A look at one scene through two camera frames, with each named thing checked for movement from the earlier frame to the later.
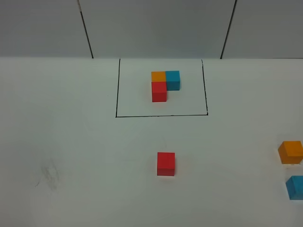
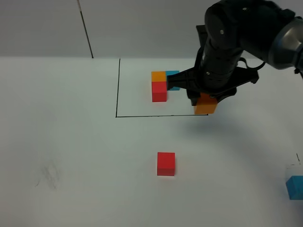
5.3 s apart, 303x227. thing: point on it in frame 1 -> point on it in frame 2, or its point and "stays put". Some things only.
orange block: x=290 y=152 -> x=205 y=104
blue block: x=294 y=187 stays put
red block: x=165 y=163 stays put
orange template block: x=158 y=76 stays put
